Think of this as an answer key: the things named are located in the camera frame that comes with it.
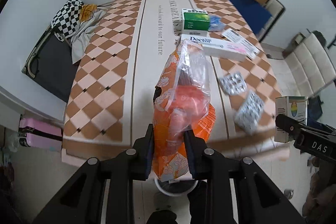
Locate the green medicine box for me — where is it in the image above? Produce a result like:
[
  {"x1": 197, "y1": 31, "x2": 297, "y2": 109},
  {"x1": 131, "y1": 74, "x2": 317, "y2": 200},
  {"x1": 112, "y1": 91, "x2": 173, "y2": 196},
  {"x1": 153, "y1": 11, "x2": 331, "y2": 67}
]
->
[{"x1": 182, "y1": 8, "x2": 211, "y2": 32}]

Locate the white round trash bin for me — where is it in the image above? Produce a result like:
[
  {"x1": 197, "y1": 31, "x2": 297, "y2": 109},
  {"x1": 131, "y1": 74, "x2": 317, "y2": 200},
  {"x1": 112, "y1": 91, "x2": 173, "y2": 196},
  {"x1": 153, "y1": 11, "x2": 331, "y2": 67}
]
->
[{"x1": 157, "y1": 177, "x2": 198, "y2": 197}]

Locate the orange snack bag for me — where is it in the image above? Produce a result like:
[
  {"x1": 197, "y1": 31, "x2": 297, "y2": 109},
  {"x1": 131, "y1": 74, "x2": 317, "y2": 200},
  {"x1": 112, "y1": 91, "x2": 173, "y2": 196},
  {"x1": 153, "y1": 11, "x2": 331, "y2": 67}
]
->
[{"x1": 153, "y1": 39, "x2": 216, "y2": 182}]

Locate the small white carton box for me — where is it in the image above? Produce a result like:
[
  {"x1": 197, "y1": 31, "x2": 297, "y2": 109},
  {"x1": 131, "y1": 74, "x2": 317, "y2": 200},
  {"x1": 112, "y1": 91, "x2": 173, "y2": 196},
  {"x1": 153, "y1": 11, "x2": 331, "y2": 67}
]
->
[{"x1": 274, "y1": 96, "x2": 308, "y2": 144}]

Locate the blue plastic packet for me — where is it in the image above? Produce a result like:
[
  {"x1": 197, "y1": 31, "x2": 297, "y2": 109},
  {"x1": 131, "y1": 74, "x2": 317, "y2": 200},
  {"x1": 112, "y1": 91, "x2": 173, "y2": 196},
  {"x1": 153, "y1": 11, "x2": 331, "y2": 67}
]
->
[{"x1": 209, "y1": 15, "x2": 223, "y2": 32}]

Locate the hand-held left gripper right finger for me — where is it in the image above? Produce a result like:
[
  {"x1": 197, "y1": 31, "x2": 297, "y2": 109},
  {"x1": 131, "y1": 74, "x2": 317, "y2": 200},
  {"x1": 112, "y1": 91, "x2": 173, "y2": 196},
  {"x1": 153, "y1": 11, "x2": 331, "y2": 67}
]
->
[{"x1": 183, "y1": 129, "x2": 302, "y2": 224}]

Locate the white pink toothpaste box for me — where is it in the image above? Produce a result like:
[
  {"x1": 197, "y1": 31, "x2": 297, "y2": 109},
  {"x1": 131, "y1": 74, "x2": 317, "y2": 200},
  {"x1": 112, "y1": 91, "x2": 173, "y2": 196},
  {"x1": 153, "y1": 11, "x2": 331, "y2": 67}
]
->
[{"x1": 178, "y1": 34, "x2": 261, "y2": 62}]

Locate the yellow cloth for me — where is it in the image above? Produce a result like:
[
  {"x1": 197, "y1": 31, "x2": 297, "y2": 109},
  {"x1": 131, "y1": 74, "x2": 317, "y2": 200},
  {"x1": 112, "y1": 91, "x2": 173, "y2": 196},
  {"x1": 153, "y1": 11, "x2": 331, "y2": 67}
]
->
[{"x1": 79, "y1": 4, "x2": 98, "y2": 24}]

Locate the black white checkered cloth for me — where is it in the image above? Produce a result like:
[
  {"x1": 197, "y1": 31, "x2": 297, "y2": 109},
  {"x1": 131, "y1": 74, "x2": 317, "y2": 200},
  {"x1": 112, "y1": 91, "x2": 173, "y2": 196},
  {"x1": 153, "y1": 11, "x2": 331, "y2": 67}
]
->
[{"x1": 51, "y1": 0, "x2": 84, "y2": 41}]

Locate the white padded chair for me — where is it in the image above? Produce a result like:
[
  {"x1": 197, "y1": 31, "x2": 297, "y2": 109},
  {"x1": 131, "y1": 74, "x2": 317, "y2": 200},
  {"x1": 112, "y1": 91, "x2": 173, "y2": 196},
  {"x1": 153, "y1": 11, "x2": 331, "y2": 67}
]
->
[{"x1": 282, "y1": 31, "x2": 336, "y2": 97}]

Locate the silver blister pack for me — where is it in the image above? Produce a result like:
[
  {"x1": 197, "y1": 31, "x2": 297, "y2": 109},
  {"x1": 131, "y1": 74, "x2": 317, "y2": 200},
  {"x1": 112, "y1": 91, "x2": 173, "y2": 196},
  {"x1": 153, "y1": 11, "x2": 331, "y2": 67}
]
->
[
  {"x1": 234, "y1": 92, "x2": 265, "y2": 134},
  {"x1": 218, "y1": 71, "x2": 248, "y2": 95}
]

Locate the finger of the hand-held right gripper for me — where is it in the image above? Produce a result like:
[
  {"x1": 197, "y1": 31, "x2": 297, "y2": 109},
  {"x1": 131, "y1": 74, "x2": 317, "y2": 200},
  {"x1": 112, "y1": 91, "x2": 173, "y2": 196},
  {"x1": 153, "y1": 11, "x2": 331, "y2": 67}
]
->
[{"x1": 275, "y1": 114, "x2": 336, "y2": 144}]

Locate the white grey cloth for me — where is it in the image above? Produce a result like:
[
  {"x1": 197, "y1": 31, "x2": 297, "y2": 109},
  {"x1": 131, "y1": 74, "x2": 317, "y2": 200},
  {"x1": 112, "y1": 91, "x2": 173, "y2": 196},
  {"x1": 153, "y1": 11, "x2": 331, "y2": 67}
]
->
[{"x1": 71, "y1": 7, "x2": 107, "y2": 64}]

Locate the pink suitcase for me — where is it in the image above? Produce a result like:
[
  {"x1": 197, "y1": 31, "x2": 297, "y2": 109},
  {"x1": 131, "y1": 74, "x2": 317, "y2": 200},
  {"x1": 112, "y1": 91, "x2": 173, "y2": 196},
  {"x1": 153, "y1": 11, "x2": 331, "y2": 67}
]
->
[{"x1": 18, "y1": 118, "x2": 63, "y2": 152}]

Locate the table with checkered cloth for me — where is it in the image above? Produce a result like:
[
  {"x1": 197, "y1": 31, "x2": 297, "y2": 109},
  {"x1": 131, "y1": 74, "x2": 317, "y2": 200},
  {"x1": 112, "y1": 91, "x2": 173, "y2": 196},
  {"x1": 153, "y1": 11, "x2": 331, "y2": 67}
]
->
[{"x1": 61, "y1": 0, "x2": 290, "y2": 168}]

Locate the black frame chair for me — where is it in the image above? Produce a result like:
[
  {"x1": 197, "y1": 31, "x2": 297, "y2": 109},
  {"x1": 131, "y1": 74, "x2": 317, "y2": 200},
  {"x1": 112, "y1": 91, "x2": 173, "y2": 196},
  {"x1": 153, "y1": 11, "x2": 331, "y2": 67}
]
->
[{"x1": 265, "y1": 0, "x2": 286, "y2": 21}]

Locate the dark blue bag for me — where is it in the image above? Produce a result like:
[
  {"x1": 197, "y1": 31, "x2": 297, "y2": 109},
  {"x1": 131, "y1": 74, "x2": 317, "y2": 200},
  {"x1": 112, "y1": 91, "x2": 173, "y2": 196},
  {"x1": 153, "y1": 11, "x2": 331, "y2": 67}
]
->
[{"x1": 306, "y1": 95, "x2": 324, "y2": 123}]

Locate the blue mat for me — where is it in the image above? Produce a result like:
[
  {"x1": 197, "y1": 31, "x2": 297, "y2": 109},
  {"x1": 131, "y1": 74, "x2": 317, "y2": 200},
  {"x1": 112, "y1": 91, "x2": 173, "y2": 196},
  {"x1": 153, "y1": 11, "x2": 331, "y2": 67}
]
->
[{"x1": 226, "y1": 0, "x2": 273, "y2": 42}]

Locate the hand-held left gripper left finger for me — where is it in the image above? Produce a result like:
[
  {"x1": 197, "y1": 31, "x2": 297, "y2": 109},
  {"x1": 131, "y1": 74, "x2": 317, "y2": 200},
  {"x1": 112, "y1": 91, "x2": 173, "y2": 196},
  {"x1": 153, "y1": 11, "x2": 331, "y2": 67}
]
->
[{"x1": 31, "y1": 123, "x2": 155, "y2": 224}]

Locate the white paper leaflet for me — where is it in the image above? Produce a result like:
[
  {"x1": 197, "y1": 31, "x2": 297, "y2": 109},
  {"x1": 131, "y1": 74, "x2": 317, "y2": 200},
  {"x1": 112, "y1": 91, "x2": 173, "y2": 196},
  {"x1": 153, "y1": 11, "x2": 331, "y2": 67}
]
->
[{"x1": 221, "y1": 28, "x2": 260, "y2": 60}]

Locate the person's right forearm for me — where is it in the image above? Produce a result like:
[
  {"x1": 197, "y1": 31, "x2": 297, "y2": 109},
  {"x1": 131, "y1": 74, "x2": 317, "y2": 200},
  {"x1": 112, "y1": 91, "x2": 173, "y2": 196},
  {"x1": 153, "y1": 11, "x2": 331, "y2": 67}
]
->
[{"x1": 302, "y1": 161, "x2": 336, "y2": 224}]

